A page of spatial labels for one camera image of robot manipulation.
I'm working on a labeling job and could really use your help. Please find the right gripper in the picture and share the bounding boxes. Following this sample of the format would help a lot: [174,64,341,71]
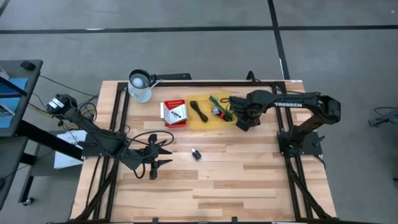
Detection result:
[229,90,274,131]

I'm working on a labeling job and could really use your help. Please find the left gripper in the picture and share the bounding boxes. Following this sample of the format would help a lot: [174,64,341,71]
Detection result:
[136,134,174,180]

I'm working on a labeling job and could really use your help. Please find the yellow translucent plastic bin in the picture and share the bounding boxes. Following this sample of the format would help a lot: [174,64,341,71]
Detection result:
[185,91,237,131]

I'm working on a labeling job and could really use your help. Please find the black plastic basket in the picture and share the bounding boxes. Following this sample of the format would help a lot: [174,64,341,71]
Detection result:
[235,99,259,128]

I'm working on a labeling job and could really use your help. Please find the red plastic basket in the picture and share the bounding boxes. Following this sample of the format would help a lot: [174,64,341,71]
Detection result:
[164,99,188,129]

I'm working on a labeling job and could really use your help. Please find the black power strip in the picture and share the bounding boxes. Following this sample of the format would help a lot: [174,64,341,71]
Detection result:
[155,73,192,81]

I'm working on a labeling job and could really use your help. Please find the white paper sheet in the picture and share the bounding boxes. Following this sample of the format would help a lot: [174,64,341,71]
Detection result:
[54,129,90,170]

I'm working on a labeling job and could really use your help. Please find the grey stand foot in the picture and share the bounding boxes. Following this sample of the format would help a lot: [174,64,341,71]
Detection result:
[368,107,398,128]

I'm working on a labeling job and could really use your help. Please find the grey desk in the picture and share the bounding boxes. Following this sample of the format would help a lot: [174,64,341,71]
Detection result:
[0,59,44,138]

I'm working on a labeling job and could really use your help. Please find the blue desk mat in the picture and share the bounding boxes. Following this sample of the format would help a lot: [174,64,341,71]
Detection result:
[0,77,29,129]

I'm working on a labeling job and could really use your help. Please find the black computer mouse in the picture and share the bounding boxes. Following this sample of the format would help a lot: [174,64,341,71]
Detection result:
[20,60,37,71]

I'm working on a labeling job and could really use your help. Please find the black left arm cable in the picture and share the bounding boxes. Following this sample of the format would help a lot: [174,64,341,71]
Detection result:
[126,129,175,180]

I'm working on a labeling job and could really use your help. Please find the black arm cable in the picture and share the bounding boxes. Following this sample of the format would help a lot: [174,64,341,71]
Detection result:
[126,129,175,180]
[247,70,261,86]

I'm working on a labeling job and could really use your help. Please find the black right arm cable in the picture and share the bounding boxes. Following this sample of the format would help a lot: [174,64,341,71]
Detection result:
[247,70,261,86]

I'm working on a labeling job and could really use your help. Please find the black aluminium table frame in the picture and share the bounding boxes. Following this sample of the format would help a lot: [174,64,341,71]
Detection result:
[71,80,336,224]

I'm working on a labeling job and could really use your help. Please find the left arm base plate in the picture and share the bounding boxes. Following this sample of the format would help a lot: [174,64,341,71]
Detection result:
[81,141,125,158]

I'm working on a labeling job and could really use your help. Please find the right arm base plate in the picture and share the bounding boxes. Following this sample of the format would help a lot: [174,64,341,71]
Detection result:
[277,129,326,156]

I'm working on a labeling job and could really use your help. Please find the black desk support frame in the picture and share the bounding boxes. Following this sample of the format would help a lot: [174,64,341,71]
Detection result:
[0,119,85,206]

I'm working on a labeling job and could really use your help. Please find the black floor cable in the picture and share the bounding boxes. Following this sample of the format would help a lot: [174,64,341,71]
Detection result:
[30,74,100,131]

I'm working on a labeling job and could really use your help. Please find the yellow floor cable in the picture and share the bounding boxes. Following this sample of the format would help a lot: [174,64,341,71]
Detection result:
[27,104,80,130]

